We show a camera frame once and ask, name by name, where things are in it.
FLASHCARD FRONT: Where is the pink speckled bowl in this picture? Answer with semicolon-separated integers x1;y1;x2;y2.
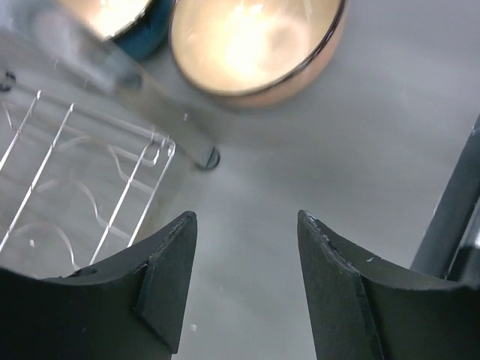
169;1;349;108

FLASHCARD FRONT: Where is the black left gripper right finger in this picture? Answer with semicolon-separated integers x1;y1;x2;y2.
297;211;479;359

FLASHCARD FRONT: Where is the steel two-tier dish rack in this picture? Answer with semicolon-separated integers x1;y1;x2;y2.
1;1;220;279

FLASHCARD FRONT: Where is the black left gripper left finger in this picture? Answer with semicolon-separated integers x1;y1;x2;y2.
1;211;197;359

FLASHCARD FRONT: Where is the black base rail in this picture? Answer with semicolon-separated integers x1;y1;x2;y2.
410;121;479;279

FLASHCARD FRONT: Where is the small teal blue bowl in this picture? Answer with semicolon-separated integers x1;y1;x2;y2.
59;0;175;62

